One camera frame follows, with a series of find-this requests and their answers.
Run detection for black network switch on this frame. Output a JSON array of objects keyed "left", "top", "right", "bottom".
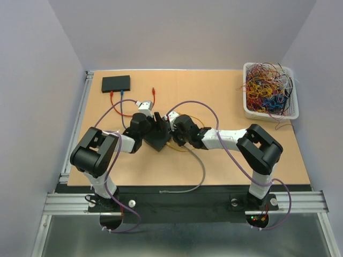
[
  {"left": 101, "top": 75, "right": 131, "bottom": 93},
  {"left": 144, "top": 128, "right": 171, "bottom": 152}
]

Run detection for yellow ethernet cable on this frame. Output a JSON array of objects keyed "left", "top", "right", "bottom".
[{"left": 167, "top": 114, "right": 212, "bottom": 152}]

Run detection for red ethernet cable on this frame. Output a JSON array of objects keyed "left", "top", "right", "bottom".
[{"left": 109, "top": 87, "right": 158, "bottom": 118}]

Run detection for blue ethernet cable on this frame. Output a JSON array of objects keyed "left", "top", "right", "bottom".
[{"left": 120, "top": 90, "right": 128, "bottom": 129}]

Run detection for grey ethernet cable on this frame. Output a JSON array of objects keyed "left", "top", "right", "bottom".
[{"left": 159, "top": 146, "right": 207, "bottom": 194}]

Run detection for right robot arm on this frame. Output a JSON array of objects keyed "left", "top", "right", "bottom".
[{"left": 167, "top": 111, "right": 283, "bottom": 209}]

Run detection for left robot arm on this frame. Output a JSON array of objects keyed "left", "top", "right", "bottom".
[{"left": 70, "top": 112, "right": 170, "bottom": 211}]

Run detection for white basket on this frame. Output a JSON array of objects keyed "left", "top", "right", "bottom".
[{"left": 239, "top": 63, "right": 299, "bottom": 122}]

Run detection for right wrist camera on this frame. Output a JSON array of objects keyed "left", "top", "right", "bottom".
[{"left": 163, "top": 111, "right": 180, "bottom": 131}]

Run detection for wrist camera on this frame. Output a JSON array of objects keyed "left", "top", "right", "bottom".
[
  {"left": 136, "top": 101, "right": 153, "bottom": 117},
  {"left": 163, "top": 111, "right": 180, "bottom": 131}
]

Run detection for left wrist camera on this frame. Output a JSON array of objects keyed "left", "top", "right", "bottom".
[{"left": 136, "top": 101, "right": 153, "bottom": 117}]

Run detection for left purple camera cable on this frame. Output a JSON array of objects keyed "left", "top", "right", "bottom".
[{"left": 93, "top": 99, "right": 141, "bottom": 233}]

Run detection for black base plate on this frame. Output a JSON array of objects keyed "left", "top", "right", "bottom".
[{"left": 83, "top": 184, "right": 314, "bottom": 224}]

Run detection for aluminium left rail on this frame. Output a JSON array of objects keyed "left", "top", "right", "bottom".
[{"left": 58, "top": 71, "right": 94, "bottom": 184}]

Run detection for aluminium rail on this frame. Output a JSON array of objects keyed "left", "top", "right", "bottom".
[
  {"left": 58, "top": 71, "right": 94, "bottom": 184},
  {"left": 43, "top": 192, "right": 329, "bottom": 215}
]

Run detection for tangled coloured wires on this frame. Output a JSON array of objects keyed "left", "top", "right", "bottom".
[{"left": 235, "top": 62, "right": 299, "bottom": 131}]

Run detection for aluminium front rail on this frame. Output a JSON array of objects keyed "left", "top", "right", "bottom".
[{"left": 43, "top": 192, "right": 329, "bottom": 215}]

